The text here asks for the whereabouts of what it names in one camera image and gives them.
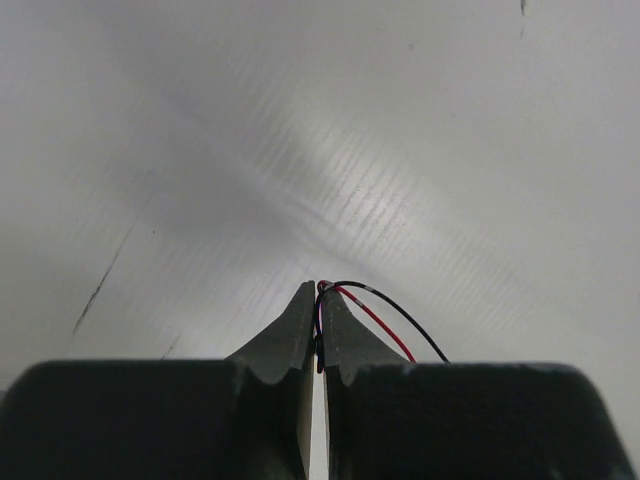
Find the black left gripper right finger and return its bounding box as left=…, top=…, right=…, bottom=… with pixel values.
left=319, top=282, right=635, bottom=479

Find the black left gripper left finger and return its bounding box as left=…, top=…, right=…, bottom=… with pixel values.
left=1, top=281, right=315, bottom=479

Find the black thin wire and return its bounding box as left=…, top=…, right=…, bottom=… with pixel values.
left=312, top=279, right=451, bottom=374

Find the red thin wire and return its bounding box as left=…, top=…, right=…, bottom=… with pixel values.
left=317, top=279, right=417, bottom=364

